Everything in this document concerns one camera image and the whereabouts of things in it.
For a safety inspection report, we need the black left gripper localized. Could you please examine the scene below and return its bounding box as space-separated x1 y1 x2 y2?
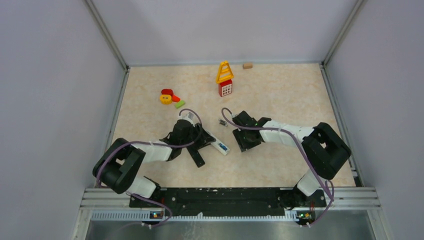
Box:
180 122 216 150

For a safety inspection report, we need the white air conditioner remote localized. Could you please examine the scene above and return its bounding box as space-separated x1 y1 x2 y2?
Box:
207 130 230 156

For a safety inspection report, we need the black TV remote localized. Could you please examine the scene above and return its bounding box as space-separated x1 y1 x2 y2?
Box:
186 146 206 168

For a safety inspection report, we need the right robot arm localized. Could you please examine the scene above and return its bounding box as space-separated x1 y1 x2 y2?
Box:
229 111 352 206

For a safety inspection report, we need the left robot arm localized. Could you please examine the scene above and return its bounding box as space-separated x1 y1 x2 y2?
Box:
92 119 217 207

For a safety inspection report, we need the green toy block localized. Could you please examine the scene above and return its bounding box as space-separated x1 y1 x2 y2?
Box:
174 100 186 109

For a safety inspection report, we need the orange triangular toy block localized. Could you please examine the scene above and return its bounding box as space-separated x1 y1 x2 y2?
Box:
171 95 181 103

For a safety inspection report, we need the red window toy block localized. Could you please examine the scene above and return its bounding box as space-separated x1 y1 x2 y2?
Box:
218 79 233 97

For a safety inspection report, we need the yellow traffic light block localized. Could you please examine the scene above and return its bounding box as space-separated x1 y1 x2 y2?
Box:
159 94 173 105

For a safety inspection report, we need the red rounded toy block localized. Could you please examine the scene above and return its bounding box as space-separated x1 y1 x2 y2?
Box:
161 88 174 97

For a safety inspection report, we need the small wooden cube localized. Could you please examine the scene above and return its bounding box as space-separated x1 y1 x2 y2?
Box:
242 62 253 70

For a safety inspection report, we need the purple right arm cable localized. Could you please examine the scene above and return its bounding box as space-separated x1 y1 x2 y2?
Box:
220 107 335 228

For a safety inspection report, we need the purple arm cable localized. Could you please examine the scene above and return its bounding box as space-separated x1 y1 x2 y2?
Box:
95 108 204 229
220 107 335 228

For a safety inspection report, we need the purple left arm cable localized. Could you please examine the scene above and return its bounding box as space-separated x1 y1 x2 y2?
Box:
95 108 204 229

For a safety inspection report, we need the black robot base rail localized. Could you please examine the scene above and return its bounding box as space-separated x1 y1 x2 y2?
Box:
129 187 328 224

